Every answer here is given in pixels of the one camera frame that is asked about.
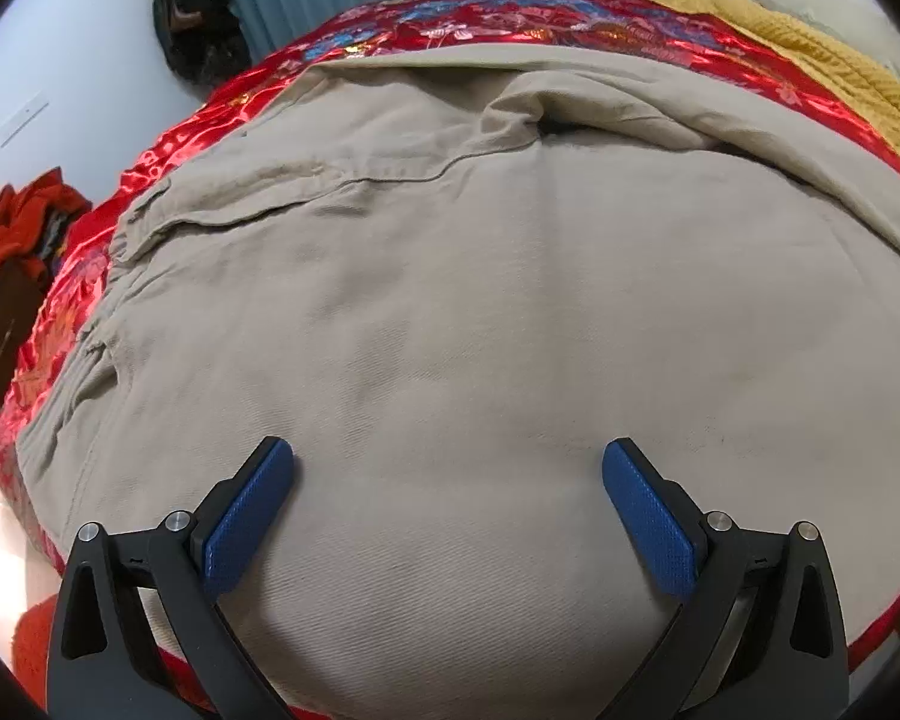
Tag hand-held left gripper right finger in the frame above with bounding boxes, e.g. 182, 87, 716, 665
601, 436, 850, 720

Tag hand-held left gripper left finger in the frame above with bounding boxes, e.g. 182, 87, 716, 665
45, 436, 295, 720

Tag beige pants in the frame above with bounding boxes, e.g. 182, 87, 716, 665
16, 43, 900, 720

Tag orange cloth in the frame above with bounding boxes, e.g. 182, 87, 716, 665
11, 596, 68, 691

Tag brown wooden cabinet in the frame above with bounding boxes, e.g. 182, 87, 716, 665
0, 259, 46, 406

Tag red clothes pile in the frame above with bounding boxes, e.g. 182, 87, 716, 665
0, 169, 92, 278

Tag red floral satin blanket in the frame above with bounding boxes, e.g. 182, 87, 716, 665
0, 0, 900, 720

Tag yellow knitted blanket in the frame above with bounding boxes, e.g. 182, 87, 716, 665
649, 0, 900, 192

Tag white wall plate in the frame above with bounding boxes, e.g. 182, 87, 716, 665
0, 90, 50, 147

